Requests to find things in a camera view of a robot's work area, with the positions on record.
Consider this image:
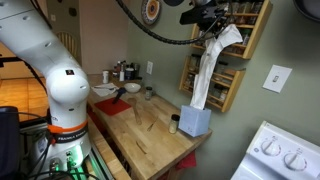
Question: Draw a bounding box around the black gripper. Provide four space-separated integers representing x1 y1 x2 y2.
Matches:
199 4 232 35

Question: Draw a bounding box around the blue tissue box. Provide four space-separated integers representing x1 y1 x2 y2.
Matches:
178 104 212 138

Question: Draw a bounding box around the black equipment box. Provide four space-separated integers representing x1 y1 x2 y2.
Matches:
0 105 21 178

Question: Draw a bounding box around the glass spice jar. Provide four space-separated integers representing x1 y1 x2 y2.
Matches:
189 54 201 72
230 0 240 24
213 83 225 99
242 29 253 51
216 60 229 76
251 0 264 25

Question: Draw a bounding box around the wooden spice rack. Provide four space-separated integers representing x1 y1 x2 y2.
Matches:
189 0 274 60
178 55 247 113

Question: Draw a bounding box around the black hanging pan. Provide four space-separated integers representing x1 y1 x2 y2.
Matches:
293 0 320 24

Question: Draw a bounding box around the small clear glass jar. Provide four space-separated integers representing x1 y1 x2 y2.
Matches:
144 86 154 102

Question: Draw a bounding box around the dark labelled jar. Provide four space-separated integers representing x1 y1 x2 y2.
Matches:
124 66 135 81

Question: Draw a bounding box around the white ceramic bowl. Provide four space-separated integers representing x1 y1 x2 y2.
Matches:
123 82 142 94

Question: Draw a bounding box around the black-lidded glass jar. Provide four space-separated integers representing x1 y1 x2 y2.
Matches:
168 113 182 135

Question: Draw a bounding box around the wooden spoon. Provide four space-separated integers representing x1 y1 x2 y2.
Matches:
127 97 143 126

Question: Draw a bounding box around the white stove knob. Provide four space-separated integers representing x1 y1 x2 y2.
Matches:
283 152 308 173
260 138 283 157

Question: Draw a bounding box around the red cutting mat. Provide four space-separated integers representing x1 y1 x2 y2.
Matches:
93 98 133 117

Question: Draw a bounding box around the red hanging cloth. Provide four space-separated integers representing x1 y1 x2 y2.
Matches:
175 150 198 172

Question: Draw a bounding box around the small wooden stick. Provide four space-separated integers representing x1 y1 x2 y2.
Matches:
135 139 148 155

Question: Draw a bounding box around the white stove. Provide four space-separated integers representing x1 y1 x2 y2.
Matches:
230 120 320 180

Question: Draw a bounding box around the wooden chair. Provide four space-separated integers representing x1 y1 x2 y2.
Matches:
54 31 83 65

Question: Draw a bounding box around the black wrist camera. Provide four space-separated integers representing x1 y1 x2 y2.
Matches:
179 7 202 25

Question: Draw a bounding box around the patterned decorative wall plate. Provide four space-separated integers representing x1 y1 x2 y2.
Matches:
140 0 162 26

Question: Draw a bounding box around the white light switch plate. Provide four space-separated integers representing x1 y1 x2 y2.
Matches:
262 64 293 94

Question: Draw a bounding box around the white wall outlet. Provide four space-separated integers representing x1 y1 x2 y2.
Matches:
145 60 154 76

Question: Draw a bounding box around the black-handled kitchen utensil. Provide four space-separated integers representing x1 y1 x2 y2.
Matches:
112 87 128 105

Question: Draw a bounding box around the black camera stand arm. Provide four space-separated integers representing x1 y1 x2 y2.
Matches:
0 56 23 68

